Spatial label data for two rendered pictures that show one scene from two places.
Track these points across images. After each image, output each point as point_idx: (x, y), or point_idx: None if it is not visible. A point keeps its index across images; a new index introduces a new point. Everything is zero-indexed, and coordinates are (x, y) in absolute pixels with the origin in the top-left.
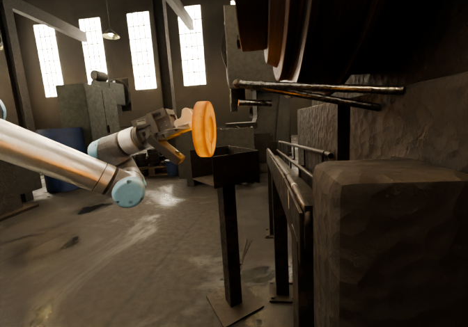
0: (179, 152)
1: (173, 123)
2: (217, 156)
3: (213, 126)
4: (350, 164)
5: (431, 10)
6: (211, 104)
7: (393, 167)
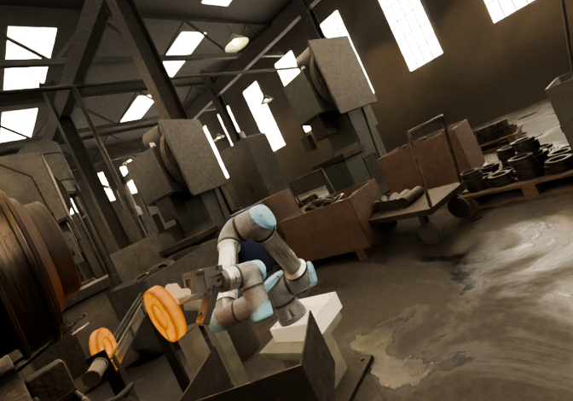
0: (198, 316)
1: (191, 287)
2: (210, 351)
3: (163, 315)
4: (51, 364)
5: None
6: (149, 293)
7: (41, 369)
